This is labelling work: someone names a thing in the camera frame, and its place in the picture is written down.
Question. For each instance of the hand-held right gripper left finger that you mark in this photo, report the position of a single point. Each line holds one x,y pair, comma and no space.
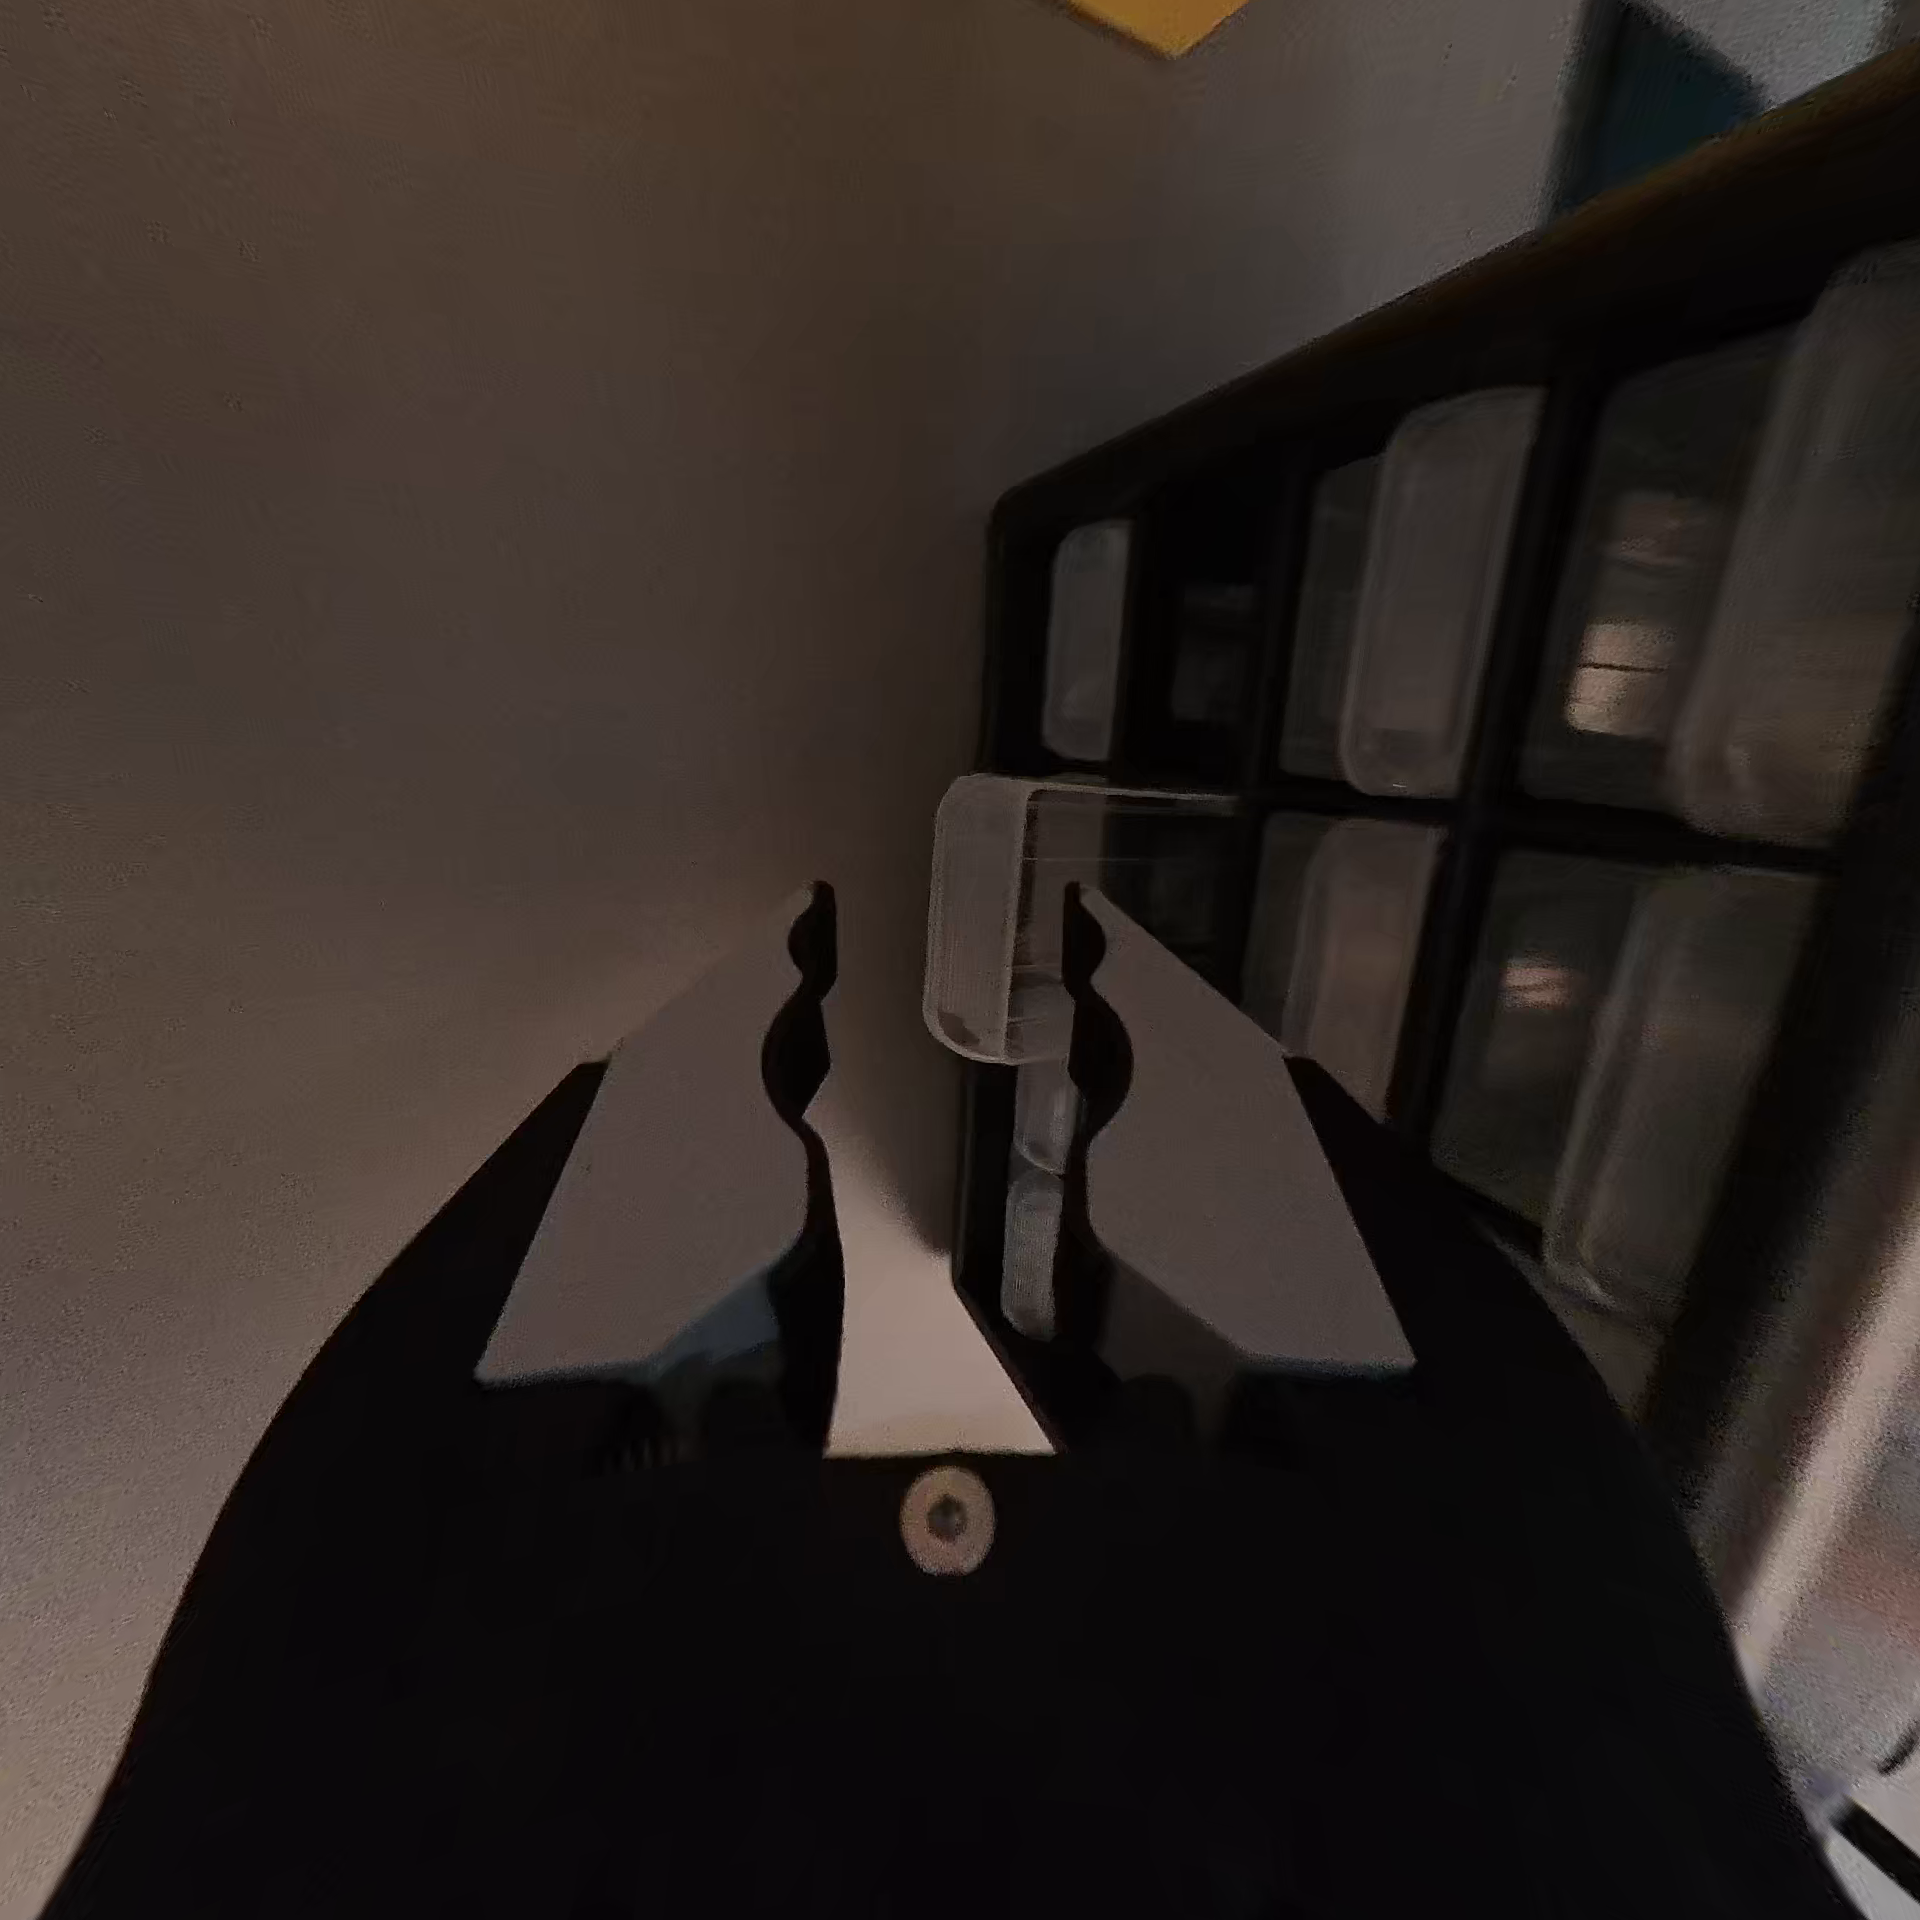
675,1184

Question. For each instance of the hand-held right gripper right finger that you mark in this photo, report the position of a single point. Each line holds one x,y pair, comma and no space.
1229,1200

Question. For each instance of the clear plastic drawer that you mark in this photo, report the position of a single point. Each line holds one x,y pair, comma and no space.
974,901

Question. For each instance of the black drawer cabinet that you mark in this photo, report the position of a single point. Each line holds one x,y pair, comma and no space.
1499,299

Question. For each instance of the yellow storage bin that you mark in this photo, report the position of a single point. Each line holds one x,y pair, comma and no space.
1161,18

